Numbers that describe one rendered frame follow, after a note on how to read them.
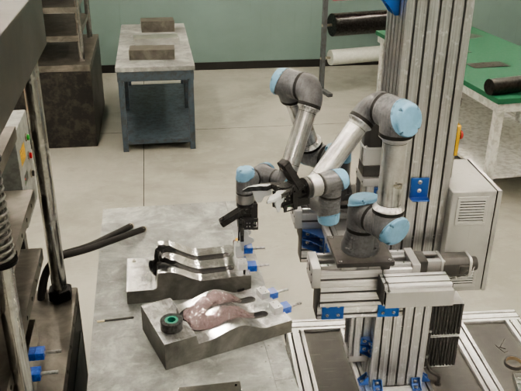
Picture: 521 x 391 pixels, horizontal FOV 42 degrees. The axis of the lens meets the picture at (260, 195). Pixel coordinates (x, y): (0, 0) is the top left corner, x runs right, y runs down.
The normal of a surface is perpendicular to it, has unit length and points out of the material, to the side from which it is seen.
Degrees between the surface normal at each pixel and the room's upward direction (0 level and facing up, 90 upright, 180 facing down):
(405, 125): 82
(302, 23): 90
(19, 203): 0
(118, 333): 0
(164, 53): 90
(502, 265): 0
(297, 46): 90
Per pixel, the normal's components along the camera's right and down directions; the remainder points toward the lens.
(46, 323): 0.01, -0.90
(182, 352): 0.45, 0.39
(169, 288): 0.17, 0.42
